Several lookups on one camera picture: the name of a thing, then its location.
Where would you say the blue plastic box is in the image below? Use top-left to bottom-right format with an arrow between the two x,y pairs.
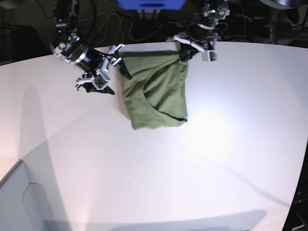
117,0 -> 186,10

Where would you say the green T-shirt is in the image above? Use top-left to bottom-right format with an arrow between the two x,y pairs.
120,51 -> 188,130

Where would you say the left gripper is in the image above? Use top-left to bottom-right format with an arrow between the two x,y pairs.
166,23 -> 218,62

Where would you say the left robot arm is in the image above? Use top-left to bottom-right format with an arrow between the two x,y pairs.
166,0 -> 230,62

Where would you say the grey panel at table corner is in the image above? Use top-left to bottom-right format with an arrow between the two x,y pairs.
0,161 -> 52,231

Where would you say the grey cable on floor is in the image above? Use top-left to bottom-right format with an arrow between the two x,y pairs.
81,13 -> 164,44

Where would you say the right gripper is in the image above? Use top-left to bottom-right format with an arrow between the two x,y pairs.
50,33 -> 132,95

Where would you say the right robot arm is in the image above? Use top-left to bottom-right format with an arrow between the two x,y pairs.
50,0 -> 132,95

